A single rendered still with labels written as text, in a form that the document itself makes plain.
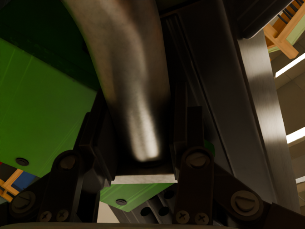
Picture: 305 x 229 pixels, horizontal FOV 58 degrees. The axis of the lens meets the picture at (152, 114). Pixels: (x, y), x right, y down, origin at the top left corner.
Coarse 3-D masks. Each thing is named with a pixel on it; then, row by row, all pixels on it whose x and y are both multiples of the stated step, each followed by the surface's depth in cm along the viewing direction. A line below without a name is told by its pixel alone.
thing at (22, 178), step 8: (16, 176) 474; (24, 176) 484; (32, 176) 492; (0, 184) 456; (8, 184) 458; (16, 184) 470; (24, 184) 477; (0, 192) 488; (16, 192) 463; (8, 200) 492
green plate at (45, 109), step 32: (32, 0) 19; (0, 32) 14; (32, 32) 17; (64, 32) 19; (0, 64) 15; (32, 64) 15; (64, 64) 15; (0, 96) 16; (32, 96) 16; (64, 96) 16; (0, 128) 18; (32, 128) 18; (64, 128) 18; (0, 160) 21; (32, 160) 21; (128, 192) 23
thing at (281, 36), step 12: (300, 0) 255; (288, 12) 253; (300, 12) 255; (276, 24) 300; (288, 24) 253; (300, 24) 268; (276, 36) 254; (288, 36) 266; (276, 48) 288; (288, 48) 259
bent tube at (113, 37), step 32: (64, 0) 9; (96, 0) 8; (128, 0) 9; (96, 32) 9; (128, 32) 9; (160, 32) 10; (96, 64) 10; (128, 64) 10; (160, 64) 11; (128, 96) 11; (160, 96) 11; (128, 128) 12; (160, 128) 12; (128, 160) 14; (160, 160) 14
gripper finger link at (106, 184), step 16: (96, 96) 13; (96, 112) 13; (80, 128) 13; (96, 128) 12; (112, 128) 14; (80, 144) 11; (96, 144) 11; (112, 144) 13; (96, 160) 12; (112, 160) 13; (48, 176) 11; (96, 176) 12; (112, 176) 13; (32, 192) 11; (96, 192) 12; (16, 208) 10; (32, 208) 10
